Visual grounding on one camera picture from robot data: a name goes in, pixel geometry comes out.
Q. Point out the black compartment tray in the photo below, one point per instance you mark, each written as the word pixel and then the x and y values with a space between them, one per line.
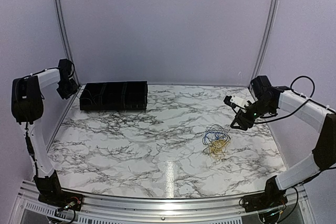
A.
pixel 114 96

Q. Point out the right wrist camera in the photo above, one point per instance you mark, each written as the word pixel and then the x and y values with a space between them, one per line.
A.
pixel 236 102

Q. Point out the right aluminium corner post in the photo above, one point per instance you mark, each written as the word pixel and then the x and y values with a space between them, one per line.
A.
pixel 265 38

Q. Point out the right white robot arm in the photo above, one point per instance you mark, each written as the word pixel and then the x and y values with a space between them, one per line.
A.
pixel 268 100

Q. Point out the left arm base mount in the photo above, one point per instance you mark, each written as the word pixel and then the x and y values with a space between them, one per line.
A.
pixel 63 199

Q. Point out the left aluminium corner post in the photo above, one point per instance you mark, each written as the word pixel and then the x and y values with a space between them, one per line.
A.
pixel 63 31

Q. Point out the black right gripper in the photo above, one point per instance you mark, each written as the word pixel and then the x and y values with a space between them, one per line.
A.
pixel 242 120

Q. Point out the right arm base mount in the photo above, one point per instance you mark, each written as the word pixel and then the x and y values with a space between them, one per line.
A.
pixel 261 201

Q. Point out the aluminium corner post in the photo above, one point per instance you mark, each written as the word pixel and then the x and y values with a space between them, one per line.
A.
pixel 265 38
pixel 63 31

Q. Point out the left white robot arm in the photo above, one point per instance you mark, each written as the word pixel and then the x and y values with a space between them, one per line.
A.
pixel 27 107

